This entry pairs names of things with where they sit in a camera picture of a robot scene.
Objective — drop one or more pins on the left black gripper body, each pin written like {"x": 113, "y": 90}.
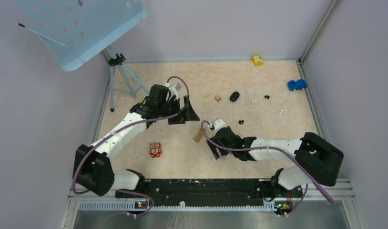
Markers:
{"x": 170, "y": 107}

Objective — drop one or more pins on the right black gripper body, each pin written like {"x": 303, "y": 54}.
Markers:
{"x": 225, "y": 152}

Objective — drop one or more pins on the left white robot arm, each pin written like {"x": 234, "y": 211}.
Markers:
{"x": 93, "y": 170}

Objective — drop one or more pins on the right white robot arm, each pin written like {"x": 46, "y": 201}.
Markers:
{"x": 316, "y": 161}

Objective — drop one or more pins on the black oval charging case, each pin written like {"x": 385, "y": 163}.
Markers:
{"x": 234, "y": 96}

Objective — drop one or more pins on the wooden arch block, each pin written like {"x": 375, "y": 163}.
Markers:
{"x": 197, "y": 138}

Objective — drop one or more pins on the small wooden cube far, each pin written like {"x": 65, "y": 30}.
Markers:
{"x": 218, "y": 98}

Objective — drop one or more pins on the red owl number block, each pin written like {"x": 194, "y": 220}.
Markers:
{"x": 155, "y": 150}

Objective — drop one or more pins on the light blue tripod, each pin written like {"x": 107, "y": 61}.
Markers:
{"x": 118, "y": 65}

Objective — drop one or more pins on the yellow toy car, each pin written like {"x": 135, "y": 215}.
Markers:
{"x": 257, "y": 60}

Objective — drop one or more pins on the blue toy car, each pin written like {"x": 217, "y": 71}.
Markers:
{"x": 297, "y": 85}

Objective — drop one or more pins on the light blue perforated stand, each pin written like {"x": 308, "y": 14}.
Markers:
{"x": 77, "y": 30}

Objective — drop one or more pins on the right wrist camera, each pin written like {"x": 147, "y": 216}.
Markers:
{"x": 217, "y": 124}

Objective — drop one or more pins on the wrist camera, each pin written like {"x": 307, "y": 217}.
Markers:
{"x": 173, "y": 88}
{"x": 217, "y": 124}

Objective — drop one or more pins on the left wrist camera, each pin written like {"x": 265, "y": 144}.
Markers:
{"x": 173, "y": 88}

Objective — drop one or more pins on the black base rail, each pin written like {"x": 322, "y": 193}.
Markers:
{"x": 211, "y": 192}

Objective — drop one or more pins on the white slotted cable duct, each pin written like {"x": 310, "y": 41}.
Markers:
{"x": 126, "y": 205}

